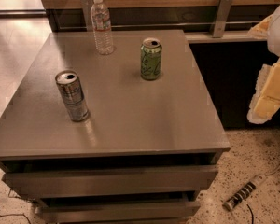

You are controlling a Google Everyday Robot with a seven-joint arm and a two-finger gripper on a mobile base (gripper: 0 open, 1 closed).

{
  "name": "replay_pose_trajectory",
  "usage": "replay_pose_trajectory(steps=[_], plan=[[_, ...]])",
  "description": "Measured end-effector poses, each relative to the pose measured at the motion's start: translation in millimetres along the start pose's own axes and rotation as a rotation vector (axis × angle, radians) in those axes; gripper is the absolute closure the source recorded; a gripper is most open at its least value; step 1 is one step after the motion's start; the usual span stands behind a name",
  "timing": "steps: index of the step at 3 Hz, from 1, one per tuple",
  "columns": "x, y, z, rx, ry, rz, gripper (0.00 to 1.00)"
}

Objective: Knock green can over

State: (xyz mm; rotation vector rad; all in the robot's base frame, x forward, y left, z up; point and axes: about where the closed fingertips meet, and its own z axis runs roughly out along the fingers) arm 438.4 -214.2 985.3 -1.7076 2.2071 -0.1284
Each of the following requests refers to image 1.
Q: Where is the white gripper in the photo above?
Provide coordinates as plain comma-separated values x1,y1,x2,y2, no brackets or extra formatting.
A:
247,6,280,124

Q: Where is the green soda can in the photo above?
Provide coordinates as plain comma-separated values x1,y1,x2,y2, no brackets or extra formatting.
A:
141,37,162,80

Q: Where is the silver energy drink can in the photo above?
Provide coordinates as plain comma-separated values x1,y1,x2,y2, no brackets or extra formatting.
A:
55,70,89,122

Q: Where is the upper grey drawer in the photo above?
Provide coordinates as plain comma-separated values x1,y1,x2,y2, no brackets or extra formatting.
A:
3,165,217,199

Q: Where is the grey drawer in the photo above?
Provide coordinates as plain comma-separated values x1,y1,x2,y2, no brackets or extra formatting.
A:
36,201,200,223
3,165,217,199

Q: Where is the grey drawer cabinet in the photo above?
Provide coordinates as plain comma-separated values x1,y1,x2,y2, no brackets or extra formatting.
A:
0,30,230,224

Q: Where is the clear plastic water bottle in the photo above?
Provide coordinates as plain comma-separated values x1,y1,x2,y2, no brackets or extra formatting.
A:
91,0,114,55

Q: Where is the lower grey drawer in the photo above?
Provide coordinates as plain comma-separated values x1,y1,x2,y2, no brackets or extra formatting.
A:
36,201,200,223

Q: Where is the metal wall rail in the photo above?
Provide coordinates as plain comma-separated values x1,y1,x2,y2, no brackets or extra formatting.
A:
56,21,258,32

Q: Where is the right metal wall bracket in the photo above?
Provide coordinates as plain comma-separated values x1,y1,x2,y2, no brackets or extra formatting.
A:
211,0,233,38

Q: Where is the metal wall bracket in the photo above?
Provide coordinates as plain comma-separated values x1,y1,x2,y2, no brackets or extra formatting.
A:
80,0,93,32
211,0,233,38

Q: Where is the left metal wall bracket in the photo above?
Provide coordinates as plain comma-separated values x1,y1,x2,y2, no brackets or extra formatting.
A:
80,0,93,32

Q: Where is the black floor cable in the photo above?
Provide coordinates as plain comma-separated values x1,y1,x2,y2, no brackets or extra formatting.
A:
0,189,34,224

